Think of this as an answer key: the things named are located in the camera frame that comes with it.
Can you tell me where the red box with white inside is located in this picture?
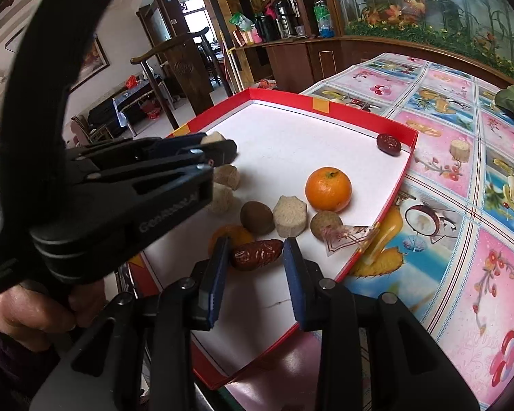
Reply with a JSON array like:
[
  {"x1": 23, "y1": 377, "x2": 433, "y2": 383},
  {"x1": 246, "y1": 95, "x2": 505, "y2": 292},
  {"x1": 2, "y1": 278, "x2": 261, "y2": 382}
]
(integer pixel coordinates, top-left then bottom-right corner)
[{"x1": 118, "y1": 88, "x2": 419, "y2": 390}]

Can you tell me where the green plastic bottle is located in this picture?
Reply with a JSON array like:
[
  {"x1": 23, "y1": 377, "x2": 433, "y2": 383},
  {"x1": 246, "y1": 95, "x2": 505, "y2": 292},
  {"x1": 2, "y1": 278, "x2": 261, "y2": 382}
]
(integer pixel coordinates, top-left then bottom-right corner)
[{"x1": 314, "y1": 0, "x2": 335, "y2": 38}]

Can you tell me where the black thermos jug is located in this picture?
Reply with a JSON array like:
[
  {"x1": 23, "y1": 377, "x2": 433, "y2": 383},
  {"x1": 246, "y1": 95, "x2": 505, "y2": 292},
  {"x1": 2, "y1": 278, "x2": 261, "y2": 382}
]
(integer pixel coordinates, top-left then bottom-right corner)
[{"x1": 273, "y1": 0, "x2": 298, "y2": 39}]

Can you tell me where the wrinkled red jujube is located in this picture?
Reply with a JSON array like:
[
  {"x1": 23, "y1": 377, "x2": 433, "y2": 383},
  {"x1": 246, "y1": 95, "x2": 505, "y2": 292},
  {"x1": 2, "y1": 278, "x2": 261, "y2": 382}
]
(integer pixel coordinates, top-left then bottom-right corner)
[{"x1": 232, "y1": 240, "x2": 284, "y2": 271}]

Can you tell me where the fruit print tablecloth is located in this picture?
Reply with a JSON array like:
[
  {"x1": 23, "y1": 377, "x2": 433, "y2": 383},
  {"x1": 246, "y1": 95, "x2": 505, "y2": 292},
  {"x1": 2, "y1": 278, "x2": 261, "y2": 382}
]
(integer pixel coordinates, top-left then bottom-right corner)
[{"x1": 223, "y1": 52, "x2": 514, "y2": 411}]

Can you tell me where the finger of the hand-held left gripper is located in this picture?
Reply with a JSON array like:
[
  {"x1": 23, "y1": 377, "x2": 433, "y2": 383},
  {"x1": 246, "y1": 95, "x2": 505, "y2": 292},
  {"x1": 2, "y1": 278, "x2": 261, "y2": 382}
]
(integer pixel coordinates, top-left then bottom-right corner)
[
  {"x1": 75, "y1": 139, "x2": 237, "y2": 180},
  {"x1": 66, "y1": 133, "x2": 206, "y2": 161}
]

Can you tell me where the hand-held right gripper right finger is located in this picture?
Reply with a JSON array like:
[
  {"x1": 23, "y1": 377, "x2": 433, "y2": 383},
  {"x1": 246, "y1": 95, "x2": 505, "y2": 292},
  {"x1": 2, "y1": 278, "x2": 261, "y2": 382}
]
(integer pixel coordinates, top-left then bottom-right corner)
[{"x1": 283, "y1": 237, "x2": 480, "y2": 411}]

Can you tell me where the dark wooden chair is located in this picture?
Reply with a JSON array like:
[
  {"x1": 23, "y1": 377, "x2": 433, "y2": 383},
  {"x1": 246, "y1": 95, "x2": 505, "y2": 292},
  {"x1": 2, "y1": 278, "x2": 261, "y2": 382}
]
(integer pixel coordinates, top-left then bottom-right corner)
[{"x1": 131, "y1": 26, "x2": 236, "y2": 131}]

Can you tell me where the dark wooden cabinet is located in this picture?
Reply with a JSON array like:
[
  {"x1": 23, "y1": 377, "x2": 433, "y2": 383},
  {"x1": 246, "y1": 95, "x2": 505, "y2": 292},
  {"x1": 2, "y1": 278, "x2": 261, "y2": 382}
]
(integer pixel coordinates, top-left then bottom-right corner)
[{"x1": 233, "y1": 34, "x2": 514, "y2": 95}]

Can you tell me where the orange mandarin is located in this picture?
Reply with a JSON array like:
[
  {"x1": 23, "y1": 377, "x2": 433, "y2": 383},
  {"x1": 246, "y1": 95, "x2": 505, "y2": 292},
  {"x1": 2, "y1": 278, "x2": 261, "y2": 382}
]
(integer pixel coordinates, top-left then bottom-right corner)
[
  {"x1": 208, "y1": 225, "x2": 255, "y2": 262},
  {"x1": 305, "y1": 167, "x2": 353, "y2": 212}
]

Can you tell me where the black sofa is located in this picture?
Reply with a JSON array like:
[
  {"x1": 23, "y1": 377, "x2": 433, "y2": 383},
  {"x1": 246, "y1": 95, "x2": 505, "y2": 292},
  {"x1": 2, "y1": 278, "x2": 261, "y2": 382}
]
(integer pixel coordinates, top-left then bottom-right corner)
[{"x1": 88, "y1": 94, "x2": 127, "y2": 131}]

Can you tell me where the black kettle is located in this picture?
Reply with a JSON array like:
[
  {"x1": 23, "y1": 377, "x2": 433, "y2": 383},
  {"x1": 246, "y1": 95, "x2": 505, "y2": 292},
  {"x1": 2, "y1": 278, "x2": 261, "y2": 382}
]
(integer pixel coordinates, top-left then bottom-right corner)
[{"x1": 255, "y1": 15, "x2": 279, "y2": 42}]

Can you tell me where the person's left hand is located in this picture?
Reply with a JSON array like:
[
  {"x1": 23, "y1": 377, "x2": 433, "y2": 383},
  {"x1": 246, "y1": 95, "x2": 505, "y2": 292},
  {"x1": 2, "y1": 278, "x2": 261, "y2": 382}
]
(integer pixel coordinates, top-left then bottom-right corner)
[{"x1": 0, "y1": 282, "x2": 108, "y2": 350}]

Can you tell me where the clear candy wrapper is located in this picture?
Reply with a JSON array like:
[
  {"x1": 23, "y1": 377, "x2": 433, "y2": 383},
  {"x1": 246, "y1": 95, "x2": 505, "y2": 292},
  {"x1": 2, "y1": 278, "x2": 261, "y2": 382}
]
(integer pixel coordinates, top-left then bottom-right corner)
[{"x1": 321, "y1": 224, "x2": 380, "y2": 258}]

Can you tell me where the person's left forearm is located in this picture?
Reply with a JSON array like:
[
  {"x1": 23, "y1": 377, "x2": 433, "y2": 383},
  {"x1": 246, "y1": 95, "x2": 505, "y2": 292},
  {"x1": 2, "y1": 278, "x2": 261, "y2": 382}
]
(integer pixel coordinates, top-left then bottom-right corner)
[{"x1": 0, "y1": 295, "x2": 73, "y2": 411}]

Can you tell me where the small brown round fruit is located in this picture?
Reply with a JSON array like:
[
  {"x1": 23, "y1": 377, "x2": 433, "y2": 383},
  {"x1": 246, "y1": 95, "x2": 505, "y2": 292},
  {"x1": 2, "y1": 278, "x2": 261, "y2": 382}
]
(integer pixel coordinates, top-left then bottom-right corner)
[{"x1": 310, "y1": 211, "x2": 343, "y2": 238}]

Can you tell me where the brown kiwi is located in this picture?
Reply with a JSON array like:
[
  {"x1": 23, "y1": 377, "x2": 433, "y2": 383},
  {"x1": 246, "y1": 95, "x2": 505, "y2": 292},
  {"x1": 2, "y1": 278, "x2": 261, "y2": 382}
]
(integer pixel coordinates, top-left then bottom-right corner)
[{"x1": 240, "y1": 201, "x2": 276, "y2": 235}]

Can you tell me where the dark red jujube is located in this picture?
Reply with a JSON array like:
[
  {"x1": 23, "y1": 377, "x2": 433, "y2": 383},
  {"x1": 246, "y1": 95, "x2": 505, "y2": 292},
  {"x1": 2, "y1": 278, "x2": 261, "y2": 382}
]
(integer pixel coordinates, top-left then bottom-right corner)
[{"x1": 377, "y1": 133, "x2": 402, "y2": 155}]

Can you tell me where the framed wall picture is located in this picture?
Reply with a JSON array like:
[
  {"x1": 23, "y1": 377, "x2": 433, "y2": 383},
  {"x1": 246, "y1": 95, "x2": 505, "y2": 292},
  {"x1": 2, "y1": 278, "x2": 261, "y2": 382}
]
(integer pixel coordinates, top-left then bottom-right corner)
[{"x1": 71, "y1": 36, "x2": 111, "y2": 92}]

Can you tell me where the green packet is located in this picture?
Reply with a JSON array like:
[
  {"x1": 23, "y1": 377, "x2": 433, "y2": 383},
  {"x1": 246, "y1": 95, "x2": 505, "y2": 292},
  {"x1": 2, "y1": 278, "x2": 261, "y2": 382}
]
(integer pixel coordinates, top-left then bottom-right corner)
[{"x1": 230, "y1": 12, "x2": 254, "y2": 33}]

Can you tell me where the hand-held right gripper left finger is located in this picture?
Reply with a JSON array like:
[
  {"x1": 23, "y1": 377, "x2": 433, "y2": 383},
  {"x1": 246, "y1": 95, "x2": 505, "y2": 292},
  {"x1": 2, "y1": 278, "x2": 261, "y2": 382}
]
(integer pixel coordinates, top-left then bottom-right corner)
[{"x1": 29, "y1": 235, "x2": 232, "y2": 411}]

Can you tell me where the glass tank with artificial plants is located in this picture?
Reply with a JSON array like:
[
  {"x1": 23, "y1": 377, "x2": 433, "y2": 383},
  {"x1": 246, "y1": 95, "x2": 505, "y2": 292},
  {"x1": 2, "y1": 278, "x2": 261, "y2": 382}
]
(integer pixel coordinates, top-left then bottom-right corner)
[{"x1": 326, "y1": 0, "x2": 514, "y2": 90}]

